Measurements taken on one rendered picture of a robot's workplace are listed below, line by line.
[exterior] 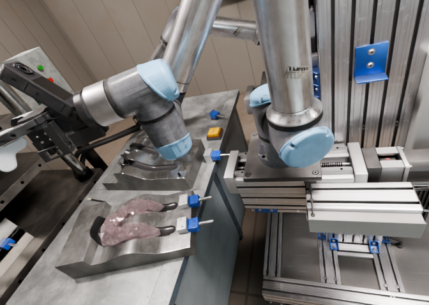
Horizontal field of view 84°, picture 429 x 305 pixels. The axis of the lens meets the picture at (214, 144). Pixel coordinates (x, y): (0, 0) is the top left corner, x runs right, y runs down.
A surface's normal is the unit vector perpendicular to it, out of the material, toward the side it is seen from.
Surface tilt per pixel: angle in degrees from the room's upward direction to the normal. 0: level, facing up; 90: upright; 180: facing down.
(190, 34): 87
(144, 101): 90
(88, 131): 82
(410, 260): 0
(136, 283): 0
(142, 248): 28
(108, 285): 0
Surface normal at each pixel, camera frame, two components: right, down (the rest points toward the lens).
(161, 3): -0.22, 0.67
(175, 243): -0.30, -0.74
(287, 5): 0.05, 0.62
